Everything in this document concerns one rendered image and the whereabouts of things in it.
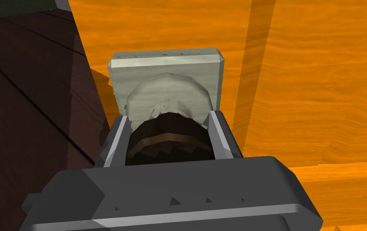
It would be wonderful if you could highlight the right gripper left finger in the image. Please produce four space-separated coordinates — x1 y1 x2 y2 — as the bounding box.
94 115 131 168

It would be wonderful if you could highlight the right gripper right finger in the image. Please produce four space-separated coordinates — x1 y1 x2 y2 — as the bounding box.
208 110 244 160

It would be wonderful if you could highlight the grey and brown door knob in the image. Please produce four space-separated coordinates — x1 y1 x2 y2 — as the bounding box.
107 48 225 166

